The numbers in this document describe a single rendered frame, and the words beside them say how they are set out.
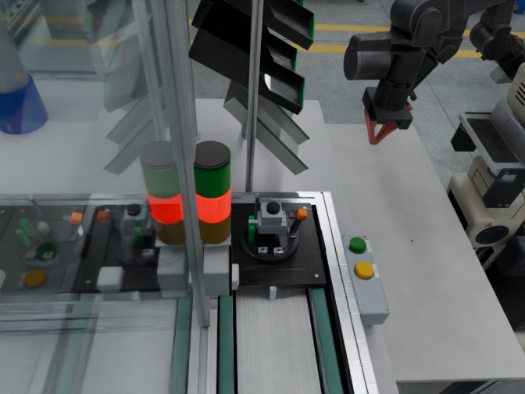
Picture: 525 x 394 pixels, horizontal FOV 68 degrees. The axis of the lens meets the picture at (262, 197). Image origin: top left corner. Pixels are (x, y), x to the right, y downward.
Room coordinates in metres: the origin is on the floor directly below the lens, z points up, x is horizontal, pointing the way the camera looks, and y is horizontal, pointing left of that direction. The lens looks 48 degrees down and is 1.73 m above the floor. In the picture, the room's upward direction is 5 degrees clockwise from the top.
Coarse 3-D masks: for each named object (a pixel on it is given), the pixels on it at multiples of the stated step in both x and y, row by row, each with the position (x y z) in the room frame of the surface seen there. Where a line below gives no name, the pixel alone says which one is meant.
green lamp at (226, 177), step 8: (200, 168) 0.33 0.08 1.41; (224, 168) 0.34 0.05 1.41; (200, 176) 0.33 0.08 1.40; (208, 176) 0.33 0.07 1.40; (216, 176) 0.33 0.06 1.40; (224, 176) 0.34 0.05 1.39; (200, 184) 0.33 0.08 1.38; (208, 184) 0.33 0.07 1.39; (216, 184) 0.33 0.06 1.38; (224, 184) 0.34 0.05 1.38; (200, 192) 0.33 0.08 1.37; (208, 192) 0.33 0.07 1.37; (216, 192) 0.33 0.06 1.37; (224, 192) 0.34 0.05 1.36
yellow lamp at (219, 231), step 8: (200, 224) 0.33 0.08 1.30; (208, 224) 0.33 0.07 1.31; (216, 224) 0.33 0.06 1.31; (224, 224) 0.34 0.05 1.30; (200, 232) 0.34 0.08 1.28; (208, 232) 0.33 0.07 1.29; (216, 232) 0.33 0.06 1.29; (224, 232) 0.34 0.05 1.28; (208, 240) 0.33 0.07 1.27; (216, 240) 0.33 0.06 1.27; (224, 240) 0.34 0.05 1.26
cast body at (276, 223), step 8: (264, 208) 0.56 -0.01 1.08; (272, 208) 0.55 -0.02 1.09; (280, 208) 0.56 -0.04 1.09; (264, 216) 0.54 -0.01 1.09; (272, 216) 0.54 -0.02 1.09; (280, 216) 0.54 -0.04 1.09; (248, 224) 0.55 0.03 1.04; (256, 224) 0.55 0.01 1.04; (264, 224) 0.53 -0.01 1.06; (272, 224) 0.53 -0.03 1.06; (280, 224) 0.54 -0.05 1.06; (264, 232) 0.53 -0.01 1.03; (272, 232) 0.54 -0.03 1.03; (280, 232) 0.54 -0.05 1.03
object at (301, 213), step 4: (296, 212) 0.57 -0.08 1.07; (300, 212) 0.56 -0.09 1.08; (304, 212) 0.57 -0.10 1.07; (292, 216) 0.56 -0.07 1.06; (296, 216) 0.56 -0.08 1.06; (300, 216) 0.56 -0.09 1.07; (304, 216) 0.56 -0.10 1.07; (296, 220) 0.56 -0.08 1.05; (300, 220) 0.56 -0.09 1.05; (292, 224) 0.57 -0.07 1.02; (296, 224) 0.56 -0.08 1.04; (292, 228) 0.56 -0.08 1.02; (296, 228) 0.56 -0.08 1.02; (292, 232) 0.56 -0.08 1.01
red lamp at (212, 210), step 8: (200, 200) 0.33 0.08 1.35; (208, 200) 0.33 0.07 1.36; (216, 200) 0.33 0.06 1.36; (224, 200) 0.34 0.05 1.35; (200, 208) 0.33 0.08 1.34; (208, 208) 0.33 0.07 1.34; (216, 208) 0.33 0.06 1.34; (224, 208) 0.34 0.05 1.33; (200, 216) 0.33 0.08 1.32; (208, 216) 0.33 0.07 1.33; (216, 216) 0.33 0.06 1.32; (224, 216) 0.34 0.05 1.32
